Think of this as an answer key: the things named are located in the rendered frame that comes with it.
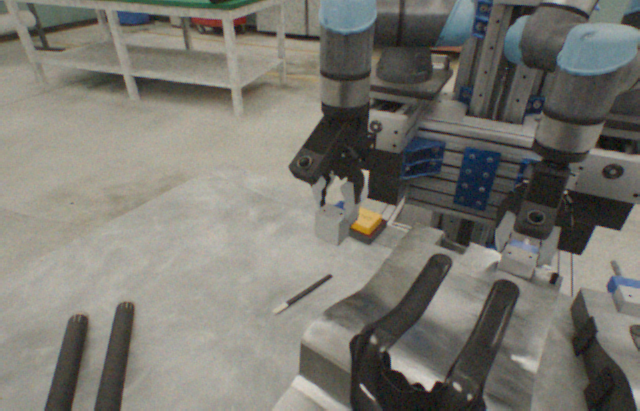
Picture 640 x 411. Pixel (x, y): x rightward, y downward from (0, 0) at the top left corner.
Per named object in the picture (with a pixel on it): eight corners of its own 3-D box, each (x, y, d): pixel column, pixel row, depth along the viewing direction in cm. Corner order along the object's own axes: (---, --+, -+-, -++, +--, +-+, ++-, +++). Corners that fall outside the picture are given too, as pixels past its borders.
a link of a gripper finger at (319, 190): (336, 201, 77) (348, 163, 71) (319, 216, 73) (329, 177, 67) (323, 193, 78) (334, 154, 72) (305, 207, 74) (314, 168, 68)
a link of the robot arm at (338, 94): (354, 85, 55) (306, 74, 59) (352, 116, 57) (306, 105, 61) (380, 71, 60) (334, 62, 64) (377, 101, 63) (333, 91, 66)
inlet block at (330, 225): (352, 203, 82) (353, 181, 79) (373, 211, 80) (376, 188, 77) (315, 236, 73) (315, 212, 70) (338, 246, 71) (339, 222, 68)
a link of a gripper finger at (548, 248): (563, 254, 69) (567, 207, 65) (557, 275, 65) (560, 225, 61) (542, 251, 71) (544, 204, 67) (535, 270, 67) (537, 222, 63)
